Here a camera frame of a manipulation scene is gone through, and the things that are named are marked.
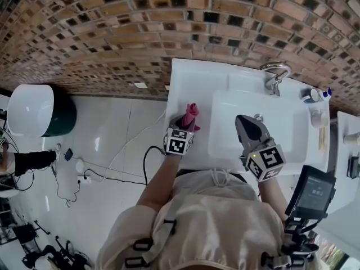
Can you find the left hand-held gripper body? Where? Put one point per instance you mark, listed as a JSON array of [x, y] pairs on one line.
[[178, 142]]

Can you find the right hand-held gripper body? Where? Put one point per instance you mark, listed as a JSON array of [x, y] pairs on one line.
[[265, 162]]

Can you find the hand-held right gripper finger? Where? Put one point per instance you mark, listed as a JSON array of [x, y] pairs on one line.
[[243, 139], [258, 131]]

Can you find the pink cloth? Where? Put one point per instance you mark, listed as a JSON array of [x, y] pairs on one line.
[[191, 111]]

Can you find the chrome faucet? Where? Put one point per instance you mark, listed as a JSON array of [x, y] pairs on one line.
[[277, 74]]

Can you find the person's right forearm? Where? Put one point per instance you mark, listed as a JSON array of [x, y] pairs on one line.
[[271, 195]]

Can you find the person's left forearm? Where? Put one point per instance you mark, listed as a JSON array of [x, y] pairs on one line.
[[160, 181]]

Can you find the metal sink drain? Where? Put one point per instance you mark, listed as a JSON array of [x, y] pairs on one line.
[[258, 117]]

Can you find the white sink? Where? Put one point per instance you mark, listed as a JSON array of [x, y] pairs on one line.
[[197, 80]]

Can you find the black chest-mounted screen device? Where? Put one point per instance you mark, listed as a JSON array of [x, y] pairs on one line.
[[310, 193]]

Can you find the wooden toothbrush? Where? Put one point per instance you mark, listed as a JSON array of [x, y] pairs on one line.
[[322, 139]]

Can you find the white mug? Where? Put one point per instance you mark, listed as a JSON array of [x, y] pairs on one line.
[[319, 119]]

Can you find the grey mug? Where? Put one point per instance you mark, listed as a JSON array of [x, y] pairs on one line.
[[309, 96]]

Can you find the white bottle blue cap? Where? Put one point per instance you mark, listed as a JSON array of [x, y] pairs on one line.
[[325, 94]]

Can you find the person's beige shirt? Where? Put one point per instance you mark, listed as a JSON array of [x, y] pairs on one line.
[[219, 224]]

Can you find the white side counter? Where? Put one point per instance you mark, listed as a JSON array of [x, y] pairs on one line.
[[344, 190]]

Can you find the paper cup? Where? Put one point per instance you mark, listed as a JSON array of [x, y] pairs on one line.
[[351, 139]]

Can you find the black box on counter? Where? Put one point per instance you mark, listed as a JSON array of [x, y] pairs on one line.
[[355, 167]]

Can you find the white power strip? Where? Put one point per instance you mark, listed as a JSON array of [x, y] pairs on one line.
[[87, 179]]

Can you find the white round device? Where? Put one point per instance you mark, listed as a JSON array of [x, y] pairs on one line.
[[80, 164]]

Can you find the black power adapter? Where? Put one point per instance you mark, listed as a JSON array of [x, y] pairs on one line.
[[68, 154]]

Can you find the glass door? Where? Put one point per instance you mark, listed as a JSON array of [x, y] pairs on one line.
[[343, 259]]

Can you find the white and green round tub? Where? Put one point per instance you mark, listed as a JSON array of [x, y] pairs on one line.
[[28, 111]]

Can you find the black folding stands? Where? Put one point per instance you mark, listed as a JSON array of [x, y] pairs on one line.
[[56, 254]]

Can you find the white wall plate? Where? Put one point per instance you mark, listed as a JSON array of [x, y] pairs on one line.
[[140, 85]]

